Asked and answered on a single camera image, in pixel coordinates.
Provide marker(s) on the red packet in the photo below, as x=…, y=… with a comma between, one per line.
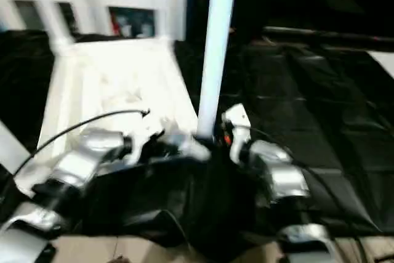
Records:
x=115, y=22

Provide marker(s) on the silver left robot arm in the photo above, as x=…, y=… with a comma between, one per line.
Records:
x=80, y=158

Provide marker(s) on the long black bar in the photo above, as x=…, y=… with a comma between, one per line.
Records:
x=332, y=33

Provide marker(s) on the white plastic table top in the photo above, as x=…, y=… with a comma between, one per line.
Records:
x=123, y=75

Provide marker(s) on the white plastic table leg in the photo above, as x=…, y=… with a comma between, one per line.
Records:
x=215, y=44
x=12, y=143
x=163, y=4
x=52, y=13

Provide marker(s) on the dark grey robot foot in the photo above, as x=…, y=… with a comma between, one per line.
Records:
x=118, y=260

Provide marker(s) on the black plastic mat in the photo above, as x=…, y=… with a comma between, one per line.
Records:
x=307, y=106

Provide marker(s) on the white flat board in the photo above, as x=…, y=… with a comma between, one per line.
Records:
x=384, y=61

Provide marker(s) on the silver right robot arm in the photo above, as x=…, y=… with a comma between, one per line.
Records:
x=283, y=176

